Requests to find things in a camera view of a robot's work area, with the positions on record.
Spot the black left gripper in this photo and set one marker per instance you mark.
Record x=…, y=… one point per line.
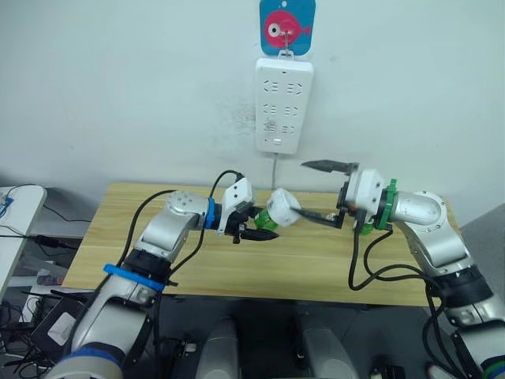
x=239, y=222

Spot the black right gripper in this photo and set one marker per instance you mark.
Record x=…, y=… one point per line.
x=345, y=195

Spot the green liquid bottle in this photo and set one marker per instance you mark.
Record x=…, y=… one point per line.
x=263, y=222
x=367, y=229

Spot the white mosquito repellent heater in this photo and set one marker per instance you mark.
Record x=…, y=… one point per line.
x=282, y=209

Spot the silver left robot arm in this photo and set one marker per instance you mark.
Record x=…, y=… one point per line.
x=165, y=233

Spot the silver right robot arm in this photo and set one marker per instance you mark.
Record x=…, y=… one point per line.
x=430, y=233

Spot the grey rounded robot leg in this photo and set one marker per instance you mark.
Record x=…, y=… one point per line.
x=323, y=349
x=223, y=347

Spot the blue fish hook plate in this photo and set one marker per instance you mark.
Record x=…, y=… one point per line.
x=290, y=23

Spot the black box with white label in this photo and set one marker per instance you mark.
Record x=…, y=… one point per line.
x=55, y=325

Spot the white side table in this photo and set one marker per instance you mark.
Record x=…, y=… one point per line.
x=17, y=221

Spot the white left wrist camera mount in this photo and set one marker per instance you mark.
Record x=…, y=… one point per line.
x=238, y=194

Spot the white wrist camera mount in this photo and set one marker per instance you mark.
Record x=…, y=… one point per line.
x=367, y=193
x=238, y=194

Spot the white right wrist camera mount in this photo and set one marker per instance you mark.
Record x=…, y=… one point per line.
x=367, y=193

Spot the white wall power strip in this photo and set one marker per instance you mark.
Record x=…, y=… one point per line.
x=284, y=104

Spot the metal wall hook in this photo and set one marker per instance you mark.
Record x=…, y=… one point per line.
x=286, y=45

